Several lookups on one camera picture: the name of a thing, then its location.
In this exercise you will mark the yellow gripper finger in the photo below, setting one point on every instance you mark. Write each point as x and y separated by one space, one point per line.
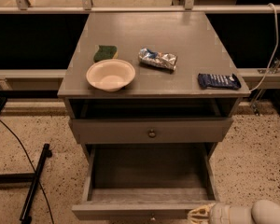
201 214

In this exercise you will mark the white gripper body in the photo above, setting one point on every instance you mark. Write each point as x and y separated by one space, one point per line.
220 215

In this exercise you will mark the grey drawer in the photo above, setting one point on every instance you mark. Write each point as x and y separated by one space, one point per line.
135 131
146 182

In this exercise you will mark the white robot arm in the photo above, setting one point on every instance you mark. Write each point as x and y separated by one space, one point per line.
261 212

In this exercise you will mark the grey bottom drawer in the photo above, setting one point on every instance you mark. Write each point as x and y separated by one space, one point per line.
146 182

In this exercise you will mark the round metal drawer knob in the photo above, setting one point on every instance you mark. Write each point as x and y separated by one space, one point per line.
151 133

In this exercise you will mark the grey wooden drawer cabinet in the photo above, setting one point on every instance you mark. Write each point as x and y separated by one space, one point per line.
155 93

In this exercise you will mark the blue snack packet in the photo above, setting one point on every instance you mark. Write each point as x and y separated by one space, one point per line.
230 82

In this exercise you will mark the silver foil chip bag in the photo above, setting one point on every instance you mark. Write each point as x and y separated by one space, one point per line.
157 59

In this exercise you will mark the white paper bowl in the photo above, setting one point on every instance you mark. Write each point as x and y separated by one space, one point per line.
110 75

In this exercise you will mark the black metal stand base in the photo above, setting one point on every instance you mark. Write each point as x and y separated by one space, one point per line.
33 179

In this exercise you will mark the green yellow sponge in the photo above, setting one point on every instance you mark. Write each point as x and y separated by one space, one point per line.
104 52

